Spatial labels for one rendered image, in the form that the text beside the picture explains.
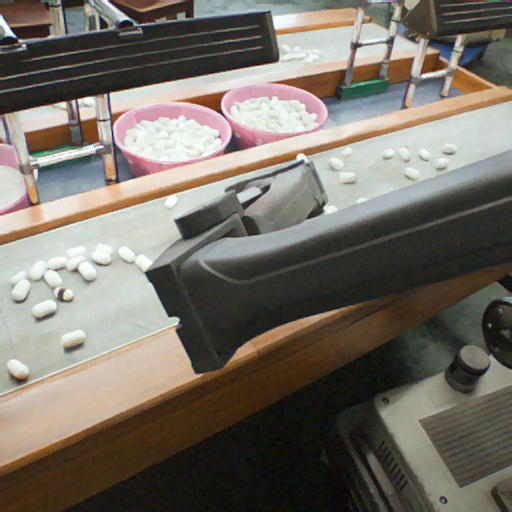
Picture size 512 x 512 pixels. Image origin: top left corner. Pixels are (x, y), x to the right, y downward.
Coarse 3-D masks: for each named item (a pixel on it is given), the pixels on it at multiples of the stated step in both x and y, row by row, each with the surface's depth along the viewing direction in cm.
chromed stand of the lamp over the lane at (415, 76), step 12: (420, 48) 122; (456, 48) 130; (420, 60) 124; (456, 60) 132; (432, 72) 131; (444, 72) 133; (408, 84) 129; (444, 84) 137; (408, 96) 131; (444, 96) 139
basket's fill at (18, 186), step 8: (0, 168) 104; (8, 168) 104; (0, 176) 101; (8, 176) 102; (16, 176) 102; (0, 184) 99; (8, 184) 99; (16, 184) 101; (0, 192) 98; (8, 192) 97; (16, 192) 99; (0, 200) 96; (8, 200) 96; (0, 208) 94
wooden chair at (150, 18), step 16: (112, 0) 271; (128, 0) 274; (144, 0) 277; (160, 0) 278; (176, 0) 279; (192, 0) 285; (128, 16) 272; (144, 16) 266; (160, 16) 275; (192, 16) 294
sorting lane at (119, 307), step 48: (384, 144) 122; (432, 144) 124; (480, 144) 127; (192, 192) 101; (336, 192) 106; (384, 192) 107; (48, 240) 88; (96, 240) 89; (144, 240) 90; (0, 288) 79; (48, 288) 80; (96, 288) 81; (144, 288) 81; (0, 336) 72; (48, 336) 73; (96, 336) 74; (144, 336) 74; (0, 384) 66
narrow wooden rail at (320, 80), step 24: (432, 48) 169; (288, 72) 143; (312, 72) 144; (336, 72) 148; (360, 72) 153; (408, 72) 166; (168, 96) 126; (192, 96) 127; (216, 96) 130; (48, 120) 113; (48, 144) 113
